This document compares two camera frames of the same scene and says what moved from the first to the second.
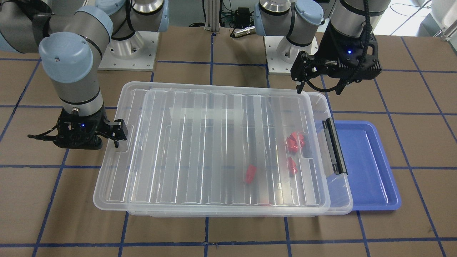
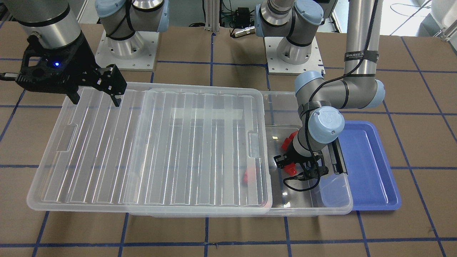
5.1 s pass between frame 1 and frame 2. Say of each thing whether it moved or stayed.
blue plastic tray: stayed
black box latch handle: stayed
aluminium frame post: stayed
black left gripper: moved
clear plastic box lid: moved
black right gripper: moved
